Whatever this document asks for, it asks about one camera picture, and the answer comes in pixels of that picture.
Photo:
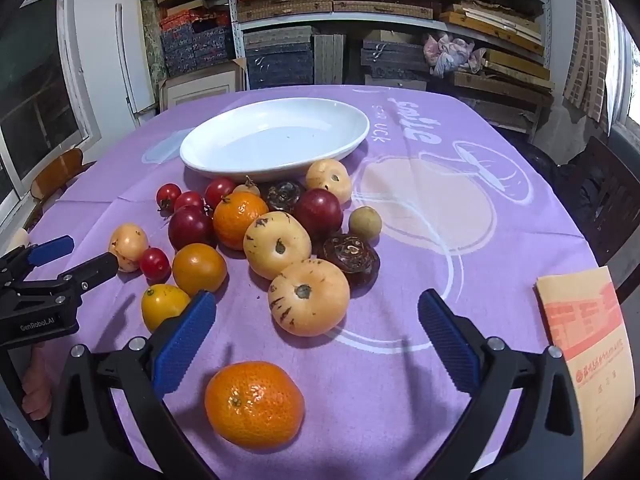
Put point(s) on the small pale pepino melon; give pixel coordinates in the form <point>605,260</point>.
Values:
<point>127,245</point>

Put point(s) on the brown paper envelope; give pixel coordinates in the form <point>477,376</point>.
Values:
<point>585,335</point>

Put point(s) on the orange tangerine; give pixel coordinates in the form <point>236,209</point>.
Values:
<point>239,220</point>
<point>255,405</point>

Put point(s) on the person's left hand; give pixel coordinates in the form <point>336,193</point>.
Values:
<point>37,385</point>

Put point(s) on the white metal shelf rack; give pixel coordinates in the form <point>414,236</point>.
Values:
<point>231,20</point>

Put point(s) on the stack of blue red boxes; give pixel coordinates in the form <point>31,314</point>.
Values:
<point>195,45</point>

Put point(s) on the white framed window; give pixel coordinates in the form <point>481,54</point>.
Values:
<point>35,85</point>

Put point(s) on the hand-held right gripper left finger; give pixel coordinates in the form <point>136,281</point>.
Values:
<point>185,345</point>

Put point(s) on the framed cardboard box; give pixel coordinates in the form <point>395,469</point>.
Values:
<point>200,87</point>

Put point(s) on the dark wooden chair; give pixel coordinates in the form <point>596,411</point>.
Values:
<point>600,185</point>

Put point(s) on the red cherry tomato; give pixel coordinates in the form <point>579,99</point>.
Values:
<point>155,264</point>
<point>217,191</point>
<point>168,196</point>
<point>187,200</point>

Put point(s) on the white leaning pole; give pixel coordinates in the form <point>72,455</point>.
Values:
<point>122,60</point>

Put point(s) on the white oval plate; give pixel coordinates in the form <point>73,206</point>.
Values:
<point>275,135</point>

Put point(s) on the dark red apple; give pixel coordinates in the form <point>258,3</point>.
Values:
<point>189,227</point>

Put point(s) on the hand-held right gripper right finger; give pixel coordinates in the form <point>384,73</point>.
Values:
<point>450,345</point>

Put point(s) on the dark brown water chestnut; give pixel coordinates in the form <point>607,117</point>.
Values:
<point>350,257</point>

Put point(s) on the grey woven upright boxes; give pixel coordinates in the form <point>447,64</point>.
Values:
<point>329,60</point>

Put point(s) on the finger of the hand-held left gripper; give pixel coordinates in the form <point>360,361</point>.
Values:
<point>52,250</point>
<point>95,270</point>

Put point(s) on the light wooden chair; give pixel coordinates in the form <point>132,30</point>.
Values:
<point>55,175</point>

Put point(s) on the yellow citrus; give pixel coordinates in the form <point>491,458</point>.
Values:
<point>162,305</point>

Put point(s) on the stack of dark ribboned boxes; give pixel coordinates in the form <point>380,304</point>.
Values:
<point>392,57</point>

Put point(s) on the dark red plum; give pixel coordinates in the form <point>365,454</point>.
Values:
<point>318,212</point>

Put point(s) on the dark cloth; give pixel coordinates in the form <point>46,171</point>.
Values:
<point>547,165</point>

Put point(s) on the brick pattern curtain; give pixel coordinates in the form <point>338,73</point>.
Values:
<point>590,35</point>

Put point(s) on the stack of dark blue boxes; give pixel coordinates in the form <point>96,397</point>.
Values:
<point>277,65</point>

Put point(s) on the pink cloth bundle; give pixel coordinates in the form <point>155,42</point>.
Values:
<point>450,55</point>

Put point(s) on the smooth orange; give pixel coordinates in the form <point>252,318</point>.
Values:
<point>199,268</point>

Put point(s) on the stack of flat wooden boxes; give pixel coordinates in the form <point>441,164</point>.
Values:
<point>495,25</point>

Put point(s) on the large streaked pepino melon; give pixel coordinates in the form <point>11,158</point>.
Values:
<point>310,300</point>

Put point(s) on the mottled green board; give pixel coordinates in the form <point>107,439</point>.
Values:
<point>150,45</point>

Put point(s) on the purple printed tablecloth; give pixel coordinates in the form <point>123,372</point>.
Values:
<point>425,260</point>

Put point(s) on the bright window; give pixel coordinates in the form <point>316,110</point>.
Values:
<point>625,60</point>

